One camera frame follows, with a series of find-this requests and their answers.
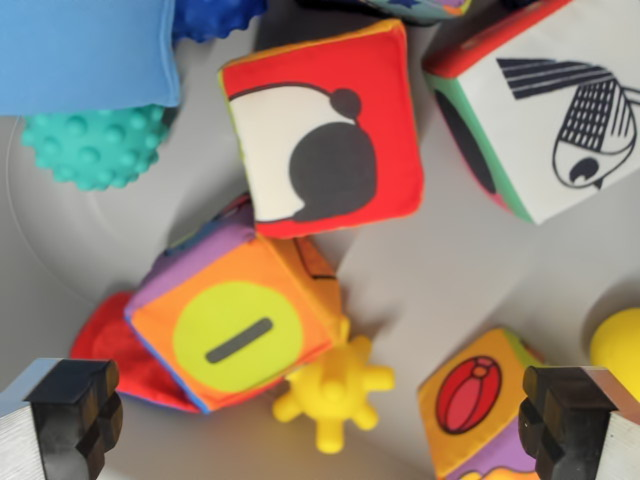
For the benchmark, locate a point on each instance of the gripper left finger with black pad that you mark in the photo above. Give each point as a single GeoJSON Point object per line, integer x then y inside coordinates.
{"type": "Point", "coordinates": [60, 430]}

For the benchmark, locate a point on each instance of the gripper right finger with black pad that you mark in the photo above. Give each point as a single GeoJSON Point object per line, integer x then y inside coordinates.
{"type": "Point", "coordinates": [580, 430]}

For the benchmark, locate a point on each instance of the yellow spiky rubber toy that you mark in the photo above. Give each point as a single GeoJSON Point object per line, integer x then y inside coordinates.
{"type": "Point", "coordinates": [332, 395]}

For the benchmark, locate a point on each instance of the yellow smooth ball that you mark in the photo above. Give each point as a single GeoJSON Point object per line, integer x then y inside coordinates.
{"type": "Point", "coordinates": [620, 342]}

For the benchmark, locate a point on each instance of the red cube with panda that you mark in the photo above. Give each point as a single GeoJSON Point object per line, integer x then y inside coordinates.
{"type": "Point", "coordinates": [325, 135]}

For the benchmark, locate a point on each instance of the dark blue bumpy ball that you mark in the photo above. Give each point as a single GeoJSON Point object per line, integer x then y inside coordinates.
{"type": "Point", "coordinates": [215, 17]}

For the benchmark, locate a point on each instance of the orange cube with beach ball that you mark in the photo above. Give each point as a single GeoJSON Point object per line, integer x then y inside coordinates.
{"type": "Point", "coordinates": [475, 400]}

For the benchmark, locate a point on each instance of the red soft disc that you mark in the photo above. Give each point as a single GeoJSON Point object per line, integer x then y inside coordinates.
{"type": "Point", "coordinates": [110, 345]}

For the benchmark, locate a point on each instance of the teal bumpy rubber ball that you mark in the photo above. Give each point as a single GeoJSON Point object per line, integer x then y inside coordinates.
{"type": "Point", "coordinates": [95, 147]}

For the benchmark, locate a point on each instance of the orange cube with minus sign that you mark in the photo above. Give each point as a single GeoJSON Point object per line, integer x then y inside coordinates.
{"type": "Point", "coordinates": [230, 325]}

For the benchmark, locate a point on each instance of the white cube with bird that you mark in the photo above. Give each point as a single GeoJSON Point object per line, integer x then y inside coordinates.
{"type": "Point", "coordinates": [540, 125]}

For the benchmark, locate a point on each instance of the light blue soft shape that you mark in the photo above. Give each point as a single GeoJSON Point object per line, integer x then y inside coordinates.
{"type": "Point", "coordinates": [85, 50]}

